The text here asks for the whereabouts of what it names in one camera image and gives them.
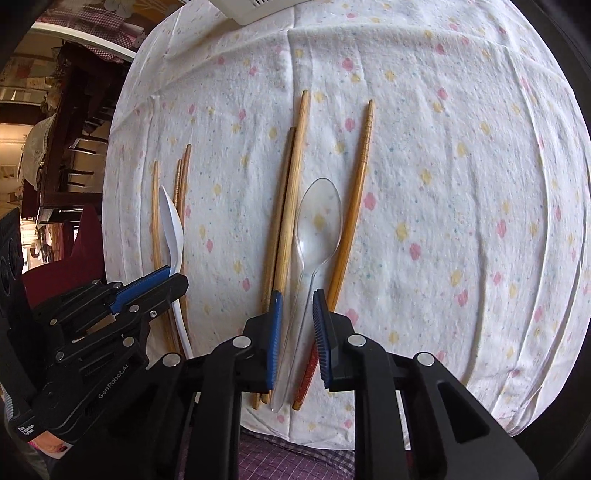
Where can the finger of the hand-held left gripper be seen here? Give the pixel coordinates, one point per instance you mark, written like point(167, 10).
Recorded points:
point(141, 286)
point(161, 295)

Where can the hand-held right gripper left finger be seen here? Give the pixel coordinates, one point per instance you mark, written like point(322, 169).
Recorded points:
point(276, 337)

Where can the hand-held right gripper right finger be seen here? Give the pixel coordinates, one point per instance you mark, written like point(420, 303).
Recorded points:
point(320, 341)

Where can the white plastic spoon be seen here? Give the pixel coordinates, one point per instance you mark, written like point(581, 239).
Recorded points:
point(171, 230)

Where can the thin wooden chopstick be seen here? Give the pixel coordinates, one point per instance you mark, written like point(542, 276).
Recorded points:
point(185, 184)
point(156, 207)
point(178, 184)

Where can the clear plastic spoon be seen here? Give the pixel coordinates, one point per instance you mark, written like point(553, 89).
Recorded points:
point(318, 221)

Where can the ringed wooden chopstick red end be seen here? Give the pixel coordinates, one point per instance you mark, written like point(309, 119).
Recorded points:
point(355, 194)

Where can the long plain wooden chopstick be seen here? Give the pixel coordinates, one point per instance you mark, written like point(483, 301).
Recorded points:
point(295, 161)

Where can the white plastic utensil holder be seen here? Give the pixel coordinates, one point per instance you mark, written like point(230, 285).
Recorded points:
point(249, 9)

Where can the person's left hand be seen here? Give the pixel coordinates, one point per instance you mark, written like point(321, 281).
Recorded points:
point(51, 445)

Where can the dark red chair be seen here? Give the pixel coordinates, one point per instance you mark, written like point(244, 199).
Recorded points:
point(60, 277)

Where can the purple checked cloth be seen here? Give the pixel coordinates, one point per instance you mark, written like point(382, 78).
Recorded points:
point(295, 461)

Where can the dark wooden dining chair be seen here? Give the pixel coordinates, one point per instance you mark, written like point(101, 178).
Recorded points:
point(85, 161)

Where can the white floral tablecloth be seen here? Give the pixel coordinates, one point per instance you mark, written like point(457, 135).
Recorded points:
point(438, 230)

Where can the white lace cloth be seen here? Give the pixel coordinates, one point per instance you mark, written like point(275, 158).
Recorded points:
point(39, 147)

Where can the dark wooden dining table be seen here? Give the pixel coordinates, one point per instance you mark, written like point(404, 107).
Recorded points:
point(69, 115)

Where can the red checked apron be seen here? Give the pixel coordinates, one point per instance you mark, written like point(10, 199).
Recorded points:
point(97, 23)

